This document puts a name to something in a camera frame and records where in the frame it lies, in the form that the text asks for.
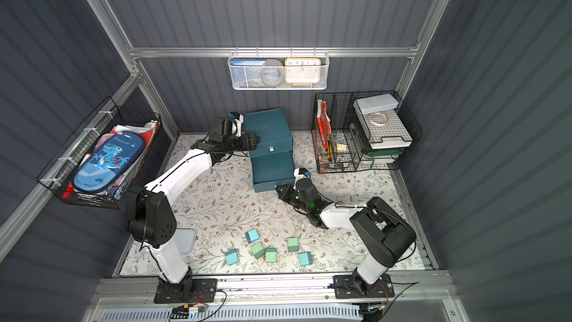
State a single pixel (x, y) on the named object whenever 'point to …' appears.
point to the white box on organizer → (375, 103)
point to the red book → (324, 122)
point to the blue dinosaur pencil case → (109, 162)
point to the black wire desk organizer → (360, 131)
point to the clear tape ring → (377, 118)
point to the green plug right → (293, 244)
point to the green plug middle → (271, 255)
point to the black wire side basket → (103, 127)
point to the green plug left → (258, 250)
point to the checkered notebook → (385, 129)
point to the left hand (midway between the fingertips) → (254, 139)
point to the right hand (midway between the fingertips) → (279, 186)
